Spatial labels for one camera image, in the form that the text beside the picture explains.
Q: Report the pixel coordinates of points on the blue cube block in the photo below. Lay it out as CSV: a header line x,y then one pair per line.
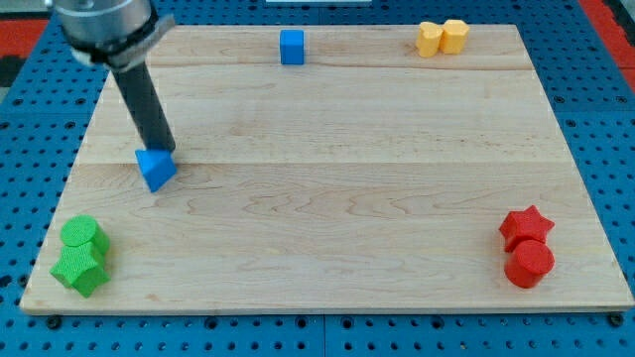
x,y
292,47

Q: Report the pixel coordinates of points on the blue triangle block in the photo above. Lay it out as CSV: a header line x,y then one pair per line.
x,y
156,166

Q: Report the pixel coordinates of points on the wooden board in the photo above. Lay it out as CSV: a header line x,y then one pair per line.
x,y
366,181

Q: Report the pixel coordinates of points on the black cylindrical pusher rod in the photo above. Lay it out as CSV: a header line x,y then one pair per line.
x,y
143,103

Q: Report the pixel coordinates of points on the yellow hexagon block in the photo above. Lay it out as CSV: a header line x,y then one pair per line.
x,y
454,36

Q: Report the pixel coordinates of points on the red star block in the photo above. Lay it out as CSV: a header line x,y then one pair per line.
x,y
522,225

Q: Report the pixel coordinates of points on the red cylinder block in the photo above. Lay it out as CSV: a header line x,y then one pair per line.
x,y
529,262

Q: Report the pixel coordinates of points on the green cylinder block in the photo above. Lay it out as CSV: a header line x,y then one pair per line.
x,y
83,229

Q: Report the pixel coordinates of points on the green star block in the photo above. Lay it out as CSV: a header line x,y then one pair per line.
x,y
81,268

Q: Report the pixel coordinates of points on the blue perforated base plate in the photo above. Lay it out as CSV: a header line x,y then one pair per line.
x,y
45,113

